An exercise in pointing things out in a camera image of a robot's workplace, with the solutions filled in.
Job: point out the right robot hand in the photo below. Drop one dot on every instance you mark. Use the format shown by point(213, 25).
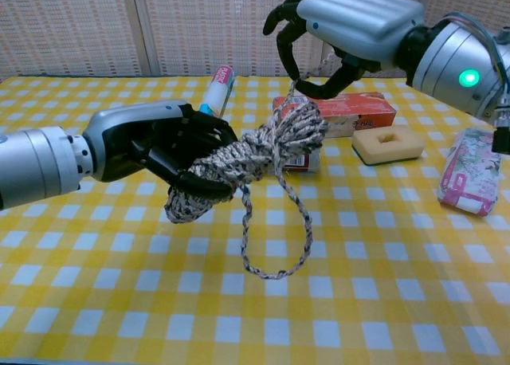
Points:
point(358, 18)

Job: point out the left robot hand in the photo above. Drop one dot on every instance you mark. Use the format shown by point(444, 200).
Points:
point(119, 130)

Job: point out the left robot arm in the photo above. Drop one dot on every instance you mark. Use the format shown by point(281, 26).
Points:
point(40, 166)

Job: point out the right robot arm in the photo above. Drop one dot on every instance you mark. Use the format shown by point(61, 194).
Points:
point(450, 66)

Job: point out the blue white tube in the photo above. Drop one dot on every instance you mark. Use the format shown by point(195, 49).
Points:
point(219, 90)

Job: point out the orange cardboard box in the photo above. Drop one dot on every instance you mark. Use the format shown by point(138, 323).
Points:
point(358, 110)

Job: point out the yellow sponge with hole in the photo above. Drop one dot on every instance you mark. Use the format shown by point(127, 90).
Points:
point(366, 146)

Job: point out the woven folding screen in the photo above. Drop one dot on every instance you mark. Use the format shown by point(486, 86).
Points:
point(199, 22)

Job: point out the brown label drink bottle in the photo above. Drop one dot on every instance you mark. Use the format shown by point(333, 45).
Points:
point(307, 162)

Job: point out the floral tissue pack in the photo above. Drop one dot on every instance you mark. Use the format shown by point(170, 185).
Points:
point(470, 169)

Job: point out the yellow checked tablecloth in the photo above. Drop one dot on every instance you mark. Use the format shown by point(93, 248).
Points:
point(255, 321)

